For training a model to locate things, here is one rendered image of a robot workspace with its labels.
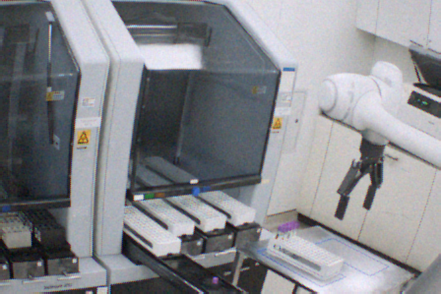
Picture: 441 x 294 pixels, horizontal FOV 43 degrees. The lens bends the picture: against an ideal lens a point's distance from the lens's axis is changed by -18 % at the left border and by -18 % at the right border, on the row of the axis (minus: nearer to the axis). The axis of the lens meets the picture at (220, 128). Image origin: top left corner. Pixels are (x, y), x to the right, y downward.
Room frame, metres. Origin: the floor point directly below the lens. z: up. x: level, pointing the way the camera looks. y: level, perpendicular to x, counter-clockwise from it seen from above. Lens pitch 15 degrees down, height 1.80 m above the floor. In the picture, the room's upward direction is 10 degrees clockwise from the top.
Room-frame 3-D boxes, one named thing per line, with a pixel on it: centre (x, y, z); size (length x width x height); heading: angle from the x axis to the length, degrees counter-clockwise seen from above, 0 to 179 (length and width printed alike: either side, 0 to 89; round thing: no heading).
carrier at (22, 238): (1.63, 0.60, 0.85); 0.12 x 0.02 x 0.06; 135
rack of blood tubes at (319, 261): (2.00, -0.38, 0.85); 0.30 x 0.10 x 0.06; 45
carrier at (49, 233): (1.74, 0.49, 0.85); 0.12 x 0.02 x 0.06; 135
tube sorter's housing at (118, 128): (2.49, 0.35, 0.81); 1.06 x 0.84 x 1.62; 45
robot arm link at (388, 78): (1.55, -0.39, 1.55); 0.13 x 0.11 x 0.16; 128
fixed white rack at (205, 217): (2.31, 0.06, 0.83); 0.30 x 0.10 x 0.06; 45
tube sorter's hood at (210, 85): (2.35, 0.21, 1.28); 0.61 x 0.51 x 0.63; 135
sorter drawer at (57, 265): (1.91, 0.66, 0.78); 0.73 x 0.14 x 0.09; 45
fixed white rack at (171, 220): (2.20, 0.17, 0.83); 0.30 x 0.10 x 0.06; 45
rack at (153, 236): (2.02, 0.20, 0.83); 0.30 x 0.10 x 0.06; 45
